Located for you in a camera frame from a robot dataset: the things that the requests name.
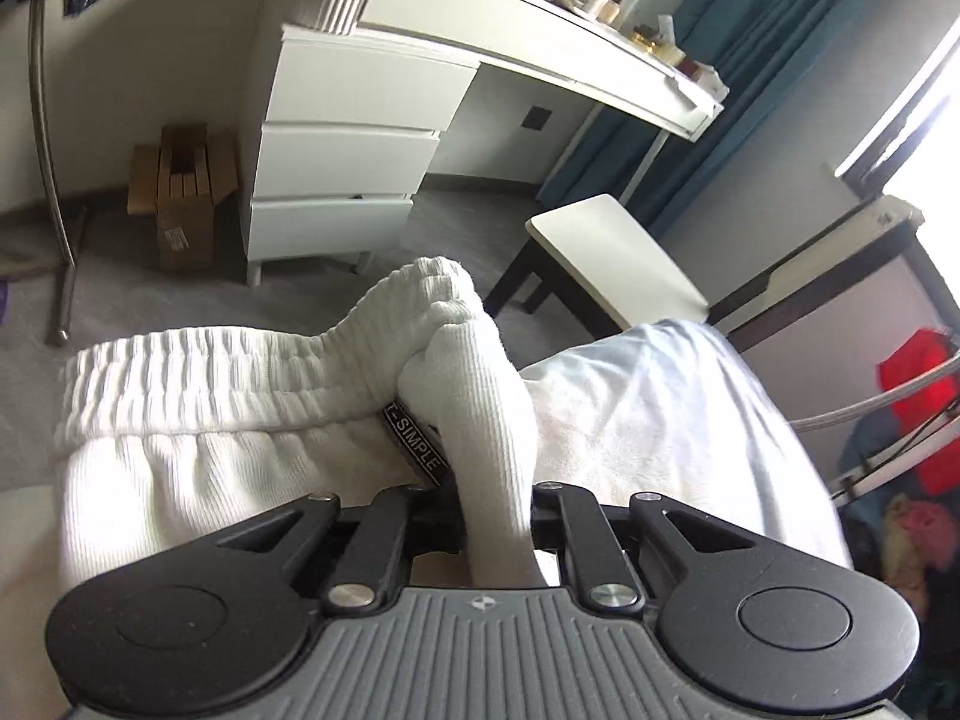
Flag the cream zip-up sweatshirt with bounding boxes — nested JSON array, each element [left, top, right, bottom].
[[53, 257, 850, 589]]

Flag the pile of clothes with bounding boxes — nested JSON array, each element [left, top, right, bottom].
[[839, 444, 958, 718]]

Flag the metal clothes rack pole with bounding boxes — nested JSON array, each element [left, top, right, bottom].
[[26, 0, 88, 346]]

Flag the white upholstered stool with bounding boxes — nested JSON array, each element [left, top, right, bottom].
[[483, 195, 709, 340]]

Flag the dark framed white panel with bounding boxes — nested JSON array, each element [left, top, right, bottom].
[[707, 193, 960, 481]]

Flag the red hanging cloth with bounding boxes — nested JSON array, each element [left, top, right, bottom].
[[877, 328, 958, 497]]

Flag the cardboard box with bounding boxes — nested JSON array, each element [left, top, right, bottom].
[[125, 124, 239, 273]]

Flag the white vanity desk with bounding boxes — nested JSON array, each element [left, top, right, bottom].
[[239, 0, 722, 284]]

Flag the window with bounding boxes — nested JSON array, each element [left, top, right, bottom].
[[833, 50, 960, 235]]

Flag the cosmetic bottles on desk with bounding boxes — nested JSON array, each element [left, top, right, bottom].
[[470, 0, 701, 96]]

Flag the teal curtain left panel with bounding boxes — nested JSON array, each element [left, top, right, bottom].
[[540, 0, 880, 234]]

